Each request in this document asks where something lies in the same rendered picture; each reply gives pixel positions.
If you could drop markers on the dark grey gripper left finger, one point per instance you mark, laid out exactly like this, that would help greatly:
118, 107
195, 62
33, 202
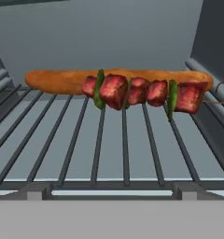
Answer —
39, 190

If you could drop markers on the meat and pepper kebab skewer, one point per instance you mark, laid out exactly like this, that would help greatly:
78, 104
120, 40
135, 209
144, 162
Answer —
114, 90

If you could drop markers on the golden brown baguette bread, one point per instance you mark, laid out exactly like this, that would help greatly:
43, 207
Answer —
58, 81

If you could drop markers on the grey toaster oven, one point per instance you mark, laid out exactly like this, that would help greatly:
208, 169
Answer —
117, 37

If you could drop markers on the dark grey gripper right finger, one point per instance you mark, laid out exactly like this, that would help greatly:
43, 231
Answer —
185, 190

